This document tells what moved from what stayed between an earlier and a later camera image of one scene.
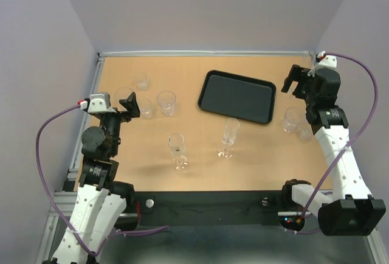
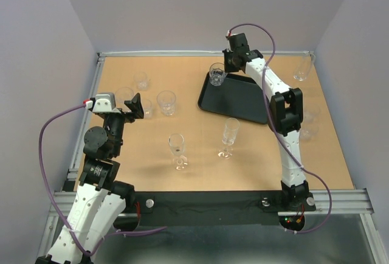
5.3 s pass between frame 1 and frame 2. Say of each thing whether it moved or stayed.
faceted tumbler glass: moved
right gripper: moved
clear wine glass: stayed
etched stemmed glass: stayed
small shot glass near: stayed
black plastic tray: stayed
